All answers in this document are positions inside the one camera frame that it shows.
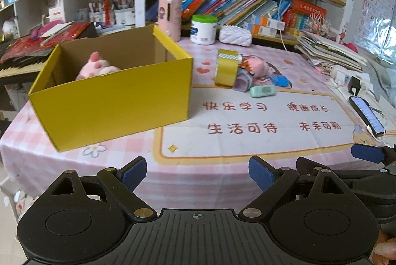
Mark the mint green eraser case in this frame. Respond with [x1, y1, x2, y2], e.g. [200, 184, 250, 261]
[250, 84, 276, 98]

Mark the silver pen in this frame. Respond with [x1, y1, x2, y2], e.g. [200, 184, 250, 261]
[40, 33, 67, 47]

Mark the white pen cup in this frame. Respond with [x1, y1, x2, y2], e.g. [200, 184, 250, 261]
[89, 10, 107, 27]
[114, 7, 136, 26]

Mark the red boxed book set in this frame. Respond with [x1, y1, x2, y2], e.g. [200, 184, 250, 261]
[283, 0, 327, 34]

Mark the person's right hand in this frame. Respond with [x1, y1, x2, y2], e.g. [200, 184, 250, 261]
[373, 237, 396, 265]

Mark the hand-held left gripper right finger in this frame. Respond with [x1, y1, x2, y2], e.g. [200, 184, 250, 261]
[238, 155, 348, 223]

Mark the black keyboard piano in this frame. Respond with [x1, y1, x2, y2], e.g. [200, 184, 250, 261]
[0, 33, 56, 81]

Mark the pink plush toy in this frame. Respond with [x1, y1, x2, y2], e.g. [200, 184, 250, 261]
[76, 52, 121, 81]

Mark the white charging cable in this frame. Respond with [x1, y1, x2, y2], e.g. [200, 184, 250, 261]
[366, 125, 386, 141]

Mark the white envelope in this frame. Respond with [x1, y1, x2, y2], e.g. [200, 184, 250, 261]
[40, 22, 74, 38]

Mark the white orange small box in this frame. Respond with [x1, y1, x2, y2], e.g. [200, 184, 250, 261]
[267, 18, 285, 31]
[250, 15, 268, 28]

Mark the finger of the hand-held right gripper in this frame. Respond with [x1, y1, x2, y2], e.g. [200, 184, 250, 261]
[351, 143, 396, 165]
[295, 156, 387, 175]

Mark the stack of papers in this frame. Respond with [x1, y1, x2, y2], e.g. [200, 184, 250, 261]
[295, 32, 369, 74]

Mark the pink cylindrical canister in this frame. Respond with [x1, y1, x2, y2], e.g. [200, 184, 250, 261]
[158, 0, 183, 42]

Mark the yellow cardboard box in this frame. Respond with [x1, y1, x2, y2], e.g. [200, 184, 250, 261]
[28, 24, 194, 152]

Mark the black smartphone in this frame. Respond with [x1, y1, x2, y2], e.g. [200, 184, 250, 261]
[348, 96, 386, 136]

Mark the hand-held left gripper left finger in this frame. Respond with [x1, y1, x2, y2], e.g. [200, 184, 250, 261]
[51, 156, 158, 223]

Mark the white jar green lid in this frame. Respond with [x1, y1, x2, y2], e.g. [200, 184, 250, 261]
[190, 14, 219, 45]

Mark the alphabet wall poster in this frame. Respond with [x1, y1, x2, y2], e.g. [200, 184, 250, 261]
[354, 0, 396, 49]

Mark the white quilted pouch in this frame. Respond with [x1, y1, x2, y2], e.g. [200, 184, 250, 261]
[219, 25, 253, 46]

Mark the small purple case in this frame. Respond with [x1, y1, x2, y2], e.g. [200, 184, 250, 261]
[233, 72, 254, 93]

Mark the red white small box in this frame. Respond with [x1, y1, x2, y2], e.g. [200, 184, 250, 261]
[48, 5, 65, 24]

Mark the white power strip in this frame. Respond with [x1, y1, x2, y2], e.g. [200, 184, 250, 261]
[329, 65, 372, 90]

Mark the row of colourful books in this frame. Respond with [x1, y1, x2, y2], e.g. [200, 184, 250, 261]
[145, 0, 294, 28]

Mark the small blue pouch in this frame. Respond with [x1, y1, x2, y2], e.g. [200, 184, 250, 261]
[272, 75, 293, 89]

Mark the red tassel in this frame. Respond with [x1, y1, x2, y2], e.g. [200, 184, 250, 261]
[103, 0, 112, 26]

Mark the black charger plug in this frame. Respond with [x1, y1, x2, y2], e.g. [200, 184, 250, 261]
[347, 76, 362, 96]

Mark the paper flower ornament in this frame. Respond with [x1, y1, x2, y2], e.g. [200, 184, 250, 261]
[306, 13, 332, 37]

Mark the yellow tape roll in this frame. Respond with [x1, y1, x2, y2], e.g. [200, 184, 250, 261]
[214, 49, 242, 88]

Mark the orange pink plush keychain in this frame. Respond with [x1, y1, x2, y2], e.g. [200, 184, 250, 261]
[238, 56, 270, 78]

